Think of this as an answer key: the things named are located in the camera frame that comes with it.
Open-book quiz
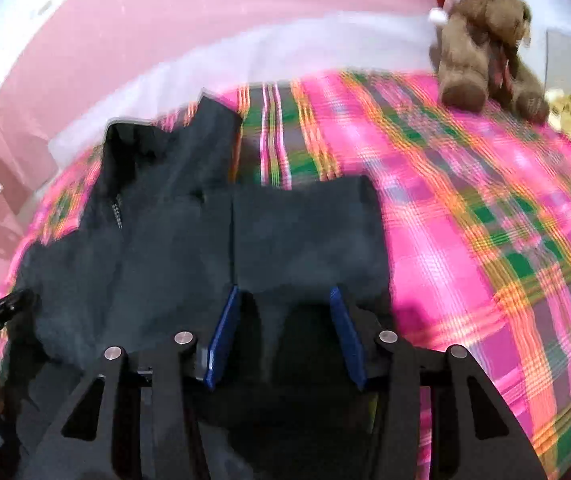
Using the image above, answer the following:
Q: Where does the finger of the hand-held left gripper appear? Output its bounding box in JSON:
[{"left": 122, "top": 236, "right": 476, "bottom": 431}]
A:
[{"left": 0, "top": 289, "right": 37, "bottom": 356}]

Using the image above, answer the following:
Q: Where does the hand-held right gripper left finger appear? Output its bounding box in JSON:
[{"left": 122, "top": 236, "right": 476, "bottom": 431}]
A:
[{"left": 15, "top": 284, "right": 244, "bottom": 480}]

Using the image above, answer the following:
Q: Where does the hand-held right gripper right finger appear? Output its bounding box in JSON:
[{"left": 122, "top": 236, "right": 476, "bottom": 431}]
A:
[{"left": 329, "top": 286, "right": 551, "bottom": 480}]

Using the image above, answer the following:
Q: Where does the dark navy jacket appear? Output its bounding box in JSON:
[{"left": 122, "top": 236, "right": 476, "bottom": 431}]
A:
[{"left": 2, "top": 92, "right": 397, "bottom": 480}]

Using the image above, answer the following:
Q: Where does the pink plaid blanket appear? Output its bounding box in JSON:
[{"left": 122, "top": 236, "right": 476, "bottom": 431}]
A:
[{"left": 0, "top": 71, "right": 571, "bottom": 480}]

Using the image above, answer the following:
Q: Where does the white bed sheet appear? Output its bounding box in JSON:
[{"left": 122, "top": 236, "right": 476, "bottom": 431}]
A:
[{"left": 48, "top": 12, "right": 447, "bottom": 162}]

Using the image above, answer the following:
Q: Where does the brown plush with santa hat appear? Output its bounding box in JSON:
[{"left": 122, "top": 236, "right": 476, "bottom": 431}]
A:
[{"left": 428, "top": 0, "right": 551, "bottom": 123}]

